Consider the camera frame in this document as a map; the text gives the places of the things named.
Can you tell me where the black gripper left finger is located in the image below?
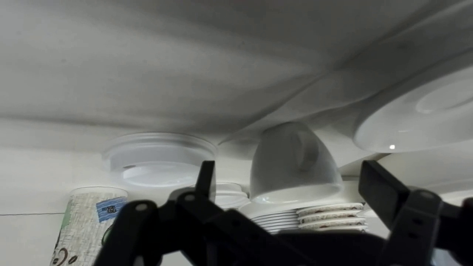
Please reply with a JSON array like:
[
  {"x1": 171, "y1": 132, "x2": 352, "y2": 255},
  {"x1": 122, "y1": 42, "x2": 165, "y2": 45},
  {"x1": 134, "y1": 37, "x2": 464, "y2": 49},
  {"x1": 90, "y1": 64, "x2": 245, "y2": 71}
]
[{"x1": 93, "y1": 160, "x2": 322, "y2": 266}]

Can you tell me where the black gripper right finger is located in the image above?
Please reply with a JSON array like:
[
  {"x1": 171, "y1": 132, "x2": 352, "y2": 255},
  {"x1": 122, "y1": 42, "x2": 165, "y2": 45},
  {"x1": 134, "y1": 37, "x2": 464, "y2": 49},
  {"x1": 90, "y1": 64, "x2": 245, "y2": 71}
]
[{"x1": 357, "y1": 160, "x2": 473, "y2": 266}]

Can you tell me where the small white teacup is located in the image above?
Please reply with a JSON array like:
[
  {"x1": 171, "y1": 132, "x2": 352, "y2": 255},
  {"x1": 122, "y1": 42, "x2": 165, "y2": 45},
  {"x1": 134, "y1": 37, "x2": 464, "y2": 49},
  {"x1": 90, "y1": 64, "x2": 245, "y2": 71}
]
[{"x1": 250, "y1": 122, "x2": 344, "y2": 204}]

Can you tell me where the white plate under cup stacks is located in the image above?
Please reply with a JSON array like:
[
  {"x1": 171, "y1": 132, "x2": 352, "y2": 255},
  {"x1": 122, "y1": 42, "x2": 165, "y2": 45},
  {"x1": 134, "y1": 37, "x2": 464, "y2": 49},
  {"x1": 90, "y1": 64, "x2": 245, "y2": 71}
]
[{"x1": 238, "y1": 194, "x2": 368, "y2": 235}]

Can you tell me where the small clear plastic lid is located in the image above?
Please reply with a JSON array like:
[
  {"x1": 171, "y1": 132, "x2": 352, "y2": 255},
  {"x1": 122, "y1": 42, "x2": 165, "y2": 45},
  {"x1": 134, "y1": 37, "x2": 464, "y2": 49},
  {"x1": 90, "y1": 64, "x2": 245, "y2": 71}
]
[{"x1": 213, "y1": 182, "x2": 251, "y2": 212}]

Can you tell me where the small white bowl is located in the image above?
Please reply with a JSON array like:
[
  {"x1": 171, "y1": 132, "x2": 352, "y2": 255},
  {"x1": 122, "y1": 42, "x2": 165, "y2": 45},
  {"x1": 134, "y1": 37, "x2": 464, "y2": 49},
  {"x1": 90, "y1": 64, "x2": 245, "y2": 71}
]
[{"x1": 353, "y1": 65, "x2": 473, "y2": 156}]

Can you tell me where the single printed paper cup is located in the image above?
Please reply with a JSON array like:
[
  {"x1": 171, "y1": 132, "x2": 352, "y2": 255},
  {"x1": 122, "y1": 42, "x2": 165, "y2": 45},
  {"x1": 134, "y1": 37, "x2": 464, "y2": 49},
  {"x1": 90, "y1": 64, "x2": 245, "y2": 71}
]
[{"x1": 49, "y1": 185, "x2": 130, "y2": 266}]

